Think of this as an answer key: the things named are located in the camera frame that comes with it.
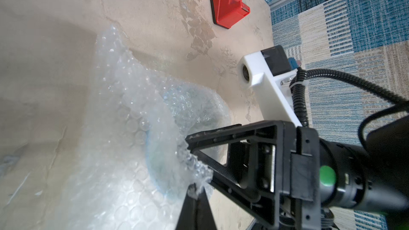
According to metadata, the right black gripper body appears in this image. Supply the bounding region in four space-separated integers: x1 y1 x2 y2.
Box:
230 121 321 230

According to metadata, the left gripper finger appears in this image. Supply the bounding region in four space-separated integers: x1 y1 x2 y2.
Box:
175 184 217 230

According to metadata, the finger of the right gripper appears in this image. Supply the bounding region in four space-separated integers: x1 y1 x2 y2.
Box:
185 120 277 153
194 148 275 227

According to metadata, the clear bubble wrap sheet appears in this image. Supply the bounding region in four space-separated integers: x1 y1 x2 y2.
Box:
47 22 234 230

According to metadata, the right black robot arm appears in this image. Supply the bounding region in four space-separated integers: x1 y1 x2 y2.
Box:
186 117 409 230

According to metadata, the black corrugated cable conduit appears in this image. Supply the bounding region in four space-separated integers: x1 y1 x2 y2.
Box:
289 68 409 128

